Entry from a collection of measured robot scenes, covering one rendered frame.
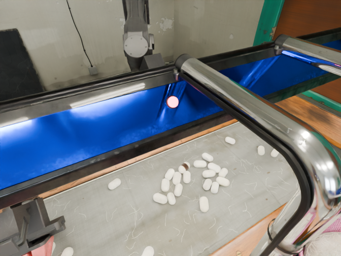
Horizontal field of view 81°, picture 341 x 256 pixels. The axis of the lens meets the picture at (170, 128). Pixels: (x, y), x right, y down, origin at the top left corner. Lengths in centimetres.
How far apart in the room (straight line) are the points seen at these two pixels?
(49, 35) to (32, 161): 220
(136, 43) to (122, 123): 34
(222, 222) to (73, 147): 40
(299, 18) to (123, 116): 69
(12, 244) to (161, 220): 27
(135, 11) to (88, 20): 172
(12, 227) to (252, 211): 46
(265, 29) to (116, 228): 78
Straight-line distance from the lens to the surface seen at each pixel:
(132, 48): 51
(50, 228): 44
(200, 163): 57
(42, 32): 236
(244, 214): 54
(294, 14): 81
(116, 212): 52
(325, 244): 60
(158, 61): 49
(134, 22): 65
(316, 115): 74
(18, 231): 37
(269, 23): 84
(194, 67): 19
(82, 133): 19
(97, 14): 242
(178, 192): 51
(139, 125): 19
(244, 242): 48
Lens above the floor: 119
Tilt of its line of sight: 40 degrees down
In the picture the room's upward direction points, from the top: straight up
